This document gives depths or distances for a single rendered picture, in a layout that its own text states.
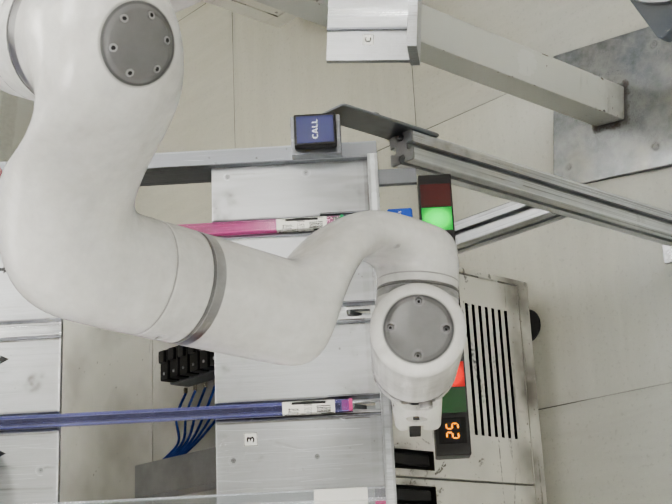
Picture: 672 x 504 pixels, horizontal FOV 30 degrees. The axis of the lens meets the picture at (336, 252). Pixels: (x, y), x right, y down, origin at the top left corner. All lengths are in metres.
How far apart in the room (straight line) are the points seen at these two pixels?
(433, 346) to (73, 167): 0.38
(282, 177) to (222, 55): 1.65
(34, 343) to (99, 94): 0.75
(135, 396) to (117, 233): 1.16
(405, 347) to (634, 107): 1.18
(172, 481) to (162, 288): 0.96
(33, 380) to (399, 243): 0.56
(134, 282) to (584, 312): 1.37
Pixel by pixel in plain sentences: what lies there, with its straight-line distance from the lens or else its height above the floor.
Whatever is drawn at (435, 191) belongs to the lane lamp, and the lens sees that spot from 1.52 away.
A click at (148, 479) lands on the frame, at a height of 0.66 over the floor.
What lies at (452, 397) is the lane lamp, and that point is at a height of 0.65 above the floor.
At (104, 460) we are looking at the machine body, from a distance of 2.11.
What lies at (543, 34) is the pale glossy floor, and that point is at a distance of 2.38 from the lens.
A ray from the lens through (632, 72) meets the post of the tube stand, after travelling 2.21.
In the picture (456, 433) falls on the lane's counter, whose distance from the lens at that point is 1.45.
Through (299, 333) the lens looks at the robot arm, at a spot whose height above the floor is 1.07.
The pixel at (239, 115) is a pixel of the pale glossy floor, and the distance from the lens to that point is 3.04.
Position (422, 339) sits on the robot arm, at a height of 0.95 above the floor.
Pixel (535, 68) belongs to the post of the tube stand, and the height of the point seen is 0.24.
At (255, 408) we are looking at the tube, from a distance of 1.44.
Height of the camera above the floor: 1.71
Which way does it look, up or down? 40 degrees down
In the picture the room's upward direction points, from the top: 78 degrees counter-clockwise
